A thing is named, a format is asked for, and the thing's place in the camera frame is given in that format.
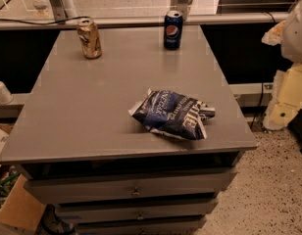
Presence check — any orange soda can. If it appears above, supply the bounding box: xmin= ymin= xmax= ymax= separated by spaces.
xmin=76 ymin=18 xmax=102 ymax=59

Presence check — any middle grey drawer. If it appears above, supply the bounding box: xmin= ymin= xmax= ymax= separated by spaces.
xmin=56 ymin=198 xmax=218 ymax=223

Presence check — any blue Pepsi can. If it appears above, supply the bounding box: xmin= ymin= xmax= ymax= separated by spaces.
xmin=164 ymin=10 xmax=183 ymax=50

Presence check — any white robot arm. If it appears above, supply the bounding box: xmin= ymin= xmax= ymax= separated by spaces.
xmin=262 ymin=0 xmax=302 ymax=130

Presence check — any blue chip bag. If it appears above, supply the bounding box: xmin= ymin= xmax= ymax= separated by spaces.
xmin=128 ymin=89 xmax=215 ymax=140

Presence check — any grey drawer cabinet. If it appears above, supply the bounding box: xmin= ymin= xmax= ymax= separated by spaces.
xmin=0 ymin=25 xmax=259 ymax=235

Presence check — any black hanging cable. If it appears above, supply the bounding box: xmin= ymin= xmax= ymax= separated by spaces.
xmin=249 ymin=81 xmax=265 ymax=129

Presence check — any grey metal rail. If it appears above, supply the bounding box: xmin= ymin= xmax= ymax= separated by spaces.
xmin=0 ymin=12 xmax=289 ymax=30

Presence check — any bottom grey drawer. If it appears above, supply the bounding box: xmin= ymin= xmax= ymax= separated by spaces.
xmin=76 ymin=215 xmax=206 ymax=235

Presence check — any white cylinder at left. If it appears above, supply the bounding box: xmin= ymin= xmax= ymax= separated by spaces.
xmin=0 ymin=81 xmax=13 ymax=105

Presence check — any cardboard box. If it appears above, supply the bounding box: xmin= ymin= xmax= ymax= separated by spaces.
xmin=0 ymin=175 xmax=46 ymax=235

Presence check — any black cable on rail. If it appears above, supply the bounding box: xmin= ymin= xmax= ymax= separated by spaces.
xmin=0 ymin=15 xmax=92 ymax=26

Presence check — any top grey drawer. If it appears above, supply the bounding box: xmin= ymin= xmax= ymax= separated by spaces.
xmin=25 ymin=167 xmax=237 ymax=205

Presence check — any grey drawer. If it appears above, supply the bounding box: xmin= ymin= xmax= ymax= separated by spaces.
xmin=76 ymin=215 xmax=206 ymax=235
xmin=25 ymin=167 xmax=237 ymax=205
xmin=56 ymin=198 xmax=218 ymax=223

